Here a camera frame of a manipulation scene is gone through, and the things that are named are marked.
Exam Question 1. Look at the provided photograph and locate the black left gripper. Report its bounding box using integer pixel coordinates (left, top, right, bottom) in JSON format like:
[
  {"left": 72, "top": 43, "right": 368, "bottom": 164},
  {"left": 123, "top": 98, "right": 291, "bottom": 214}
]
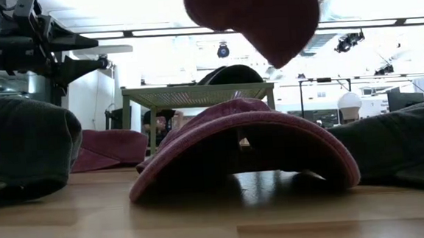
[{"left": 0, "top": 0, "right": 102, "bottom": 91}]

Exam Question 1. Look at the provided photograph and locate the maroon baseball cap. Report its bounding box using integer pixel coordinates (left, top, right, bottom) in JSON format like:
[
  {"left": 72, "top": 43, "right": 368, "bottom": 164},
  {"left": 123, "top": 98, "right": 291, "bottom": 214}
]
[
  {"left": 183, "top": 0, "right": 324, "bottom": 75},
  {"left": 68, "top": 125, "right": 152, "bottom": 174},
  {"left": 124, "top": 91, "right": 362, "bottom": 205}
]

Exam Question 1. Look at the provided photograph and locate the dark grey baseball cap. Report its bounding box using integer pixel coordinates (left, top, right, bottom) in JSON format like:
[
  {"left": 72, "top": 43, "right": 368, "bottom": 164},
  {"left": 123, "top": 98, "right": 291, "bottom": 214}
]
[
  {"left": 0, "top": 90, "right": 87, "bottom": 203},
  {"left": 324, "top": 98, "right": 424, "bottom": 201},
  {"left": 195, "top": 62, "right": 265, "bottom": 88}
]

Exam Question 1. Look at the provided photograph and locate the black ceiling spotlight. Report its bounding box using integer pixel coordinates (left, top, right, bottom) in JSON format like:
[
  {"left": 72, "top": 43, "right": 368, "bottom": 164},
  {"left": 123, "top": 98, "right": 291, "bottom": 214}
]
[
  {"left": 96, "top": 54, "right": 111, "bottom": 71},
  {"left": 216, "top": 41, "right": 231, "bottom": 60}
]

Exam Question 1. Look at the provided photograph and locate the black monitor on stand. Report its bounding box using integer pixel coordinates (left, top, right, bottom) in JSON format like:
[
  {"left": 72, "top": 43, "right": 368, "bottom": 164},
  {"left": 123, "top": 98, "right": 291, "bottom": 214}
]
[{"left": 104, "top": 105, "right": 135, "bottom": 133}]

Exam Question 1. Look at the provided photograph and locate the person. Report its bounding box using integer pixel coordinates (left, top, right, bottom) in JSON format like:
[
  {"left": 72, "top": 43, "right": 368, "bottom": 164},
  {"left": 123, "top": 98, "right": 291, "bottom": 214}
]
[{"left": 141, "top": 108, "right": 180, "bottom": 148}]

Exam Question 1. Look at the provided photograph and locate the green perforated metal shelf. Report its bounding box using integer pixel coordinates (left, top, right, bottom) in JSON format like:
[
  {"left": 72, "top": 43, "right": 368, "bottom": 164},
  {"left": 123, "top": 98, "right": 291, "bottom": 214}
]
[{"left": 119, "top": 78, "right": 280, "bottom": 158}]

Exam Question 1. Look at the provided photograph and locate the black track spotlight cluster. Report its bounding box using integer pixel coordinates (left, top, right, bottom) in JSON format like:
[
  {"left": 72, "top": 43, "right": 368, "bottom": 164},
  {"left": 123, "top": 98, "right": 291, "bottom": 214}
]
[
  {"left": 372, "top": 63, "right": 396, "bottom": 77},
  {"left": 333, "top": 29, "right": 367, "bottom": 55}
]

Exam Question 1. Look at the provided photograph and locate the white bulb table lamp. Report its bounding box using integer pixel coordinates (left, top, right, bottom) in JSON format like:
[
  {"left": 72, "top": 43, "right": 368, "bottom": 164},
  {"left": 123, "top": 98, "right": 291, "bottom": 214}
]
[{"left": 336, "top": 91, "right": 365, "bottom": 126}]

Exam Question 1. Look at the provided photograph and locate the long ceiling light bar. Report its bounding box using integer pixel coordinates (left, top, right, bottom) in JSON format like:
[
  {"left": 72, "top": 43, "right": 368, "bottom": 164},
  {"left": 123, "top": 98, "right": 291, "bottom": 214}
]
[{"left": 50, "top": 11, "right": 424, "bottom": 48}]

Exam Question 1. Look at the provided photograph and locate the black background monitor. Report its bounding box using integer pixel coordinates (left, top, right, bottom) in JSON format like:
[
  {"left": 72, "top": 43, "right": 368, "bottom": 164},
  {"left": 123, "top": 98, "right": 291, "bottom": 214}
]
[{"left": 386, "top": 90, "right": 424, "bottom": 113}]

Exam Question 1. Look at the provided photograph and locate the silver ventilation duct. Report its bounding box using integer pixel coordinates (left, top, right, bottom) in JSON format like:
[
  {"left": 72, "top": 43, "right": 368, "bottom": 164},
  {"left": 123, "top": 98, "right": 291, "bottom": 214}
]
[{"left": 294, "top": 0, "right": 345, "bottom": 59}]

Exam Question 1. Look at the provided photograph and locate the black metal frame stand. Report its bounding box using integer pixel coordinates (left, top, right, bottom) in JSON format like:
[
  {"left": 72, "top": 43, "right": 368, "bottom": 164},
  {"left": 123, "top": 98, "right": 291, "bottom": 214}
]
[{"left": 297, "top": 75, "right": 354, "bottom": 109}]

